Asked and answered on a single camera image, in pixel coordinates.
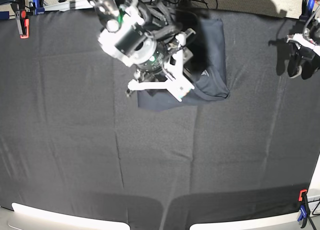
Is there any blue clamp far left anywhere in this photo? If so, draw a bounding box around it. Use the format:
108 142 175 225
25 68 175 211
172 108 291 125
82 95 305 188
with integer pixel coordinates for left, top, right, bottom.
28 0 45 15

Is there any blue clamp far right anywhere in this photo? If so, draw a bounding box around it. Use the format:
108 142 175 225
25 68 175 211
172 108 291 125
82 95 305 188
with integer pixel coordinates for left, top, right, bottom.
299 0 315 21

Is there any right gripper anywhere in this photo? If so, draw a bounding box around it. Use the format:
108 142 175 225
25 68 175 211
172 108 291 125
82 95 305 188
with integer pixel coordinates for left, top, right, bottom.
127 28 196 102

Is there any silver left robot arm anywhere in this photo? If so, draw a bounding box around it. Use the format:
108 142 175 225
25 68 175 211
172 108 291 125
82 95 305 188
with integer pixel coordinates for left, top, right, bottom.
286 0 320 80

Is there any black table cover cloth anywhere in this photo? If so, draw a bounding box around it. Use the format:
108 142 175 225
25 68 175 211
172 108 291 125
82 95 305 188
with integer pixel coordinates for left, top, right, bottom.
0 10 320 229

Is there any orange black clamp far left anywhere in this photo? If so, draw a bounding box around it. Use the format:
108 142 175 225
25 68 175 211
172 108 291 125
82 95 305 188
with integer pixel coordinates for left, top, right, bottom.
15 10 30 39

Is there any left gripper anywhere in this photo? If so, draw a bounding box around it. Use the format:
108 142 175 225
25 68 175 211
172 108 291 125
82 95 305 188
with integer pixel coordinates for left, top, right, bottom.
286 33 320 80

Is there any orange blue clamp near right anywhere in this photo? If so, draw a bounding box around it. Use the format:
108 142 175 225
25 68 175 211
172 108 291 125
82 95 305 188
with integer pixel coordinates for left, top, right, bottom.
297 189 317 230

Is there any dark navy t-shirt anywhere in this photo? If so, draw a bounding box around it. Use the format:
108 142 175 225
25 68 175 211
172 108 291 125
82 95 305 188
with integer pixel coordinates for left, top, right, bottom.
137 19 230 112

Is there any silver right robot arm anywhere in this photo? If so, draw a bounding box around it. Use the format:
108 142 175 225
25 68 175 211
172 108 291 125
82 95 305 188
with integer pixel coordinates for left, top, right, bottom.
87 0 197 102

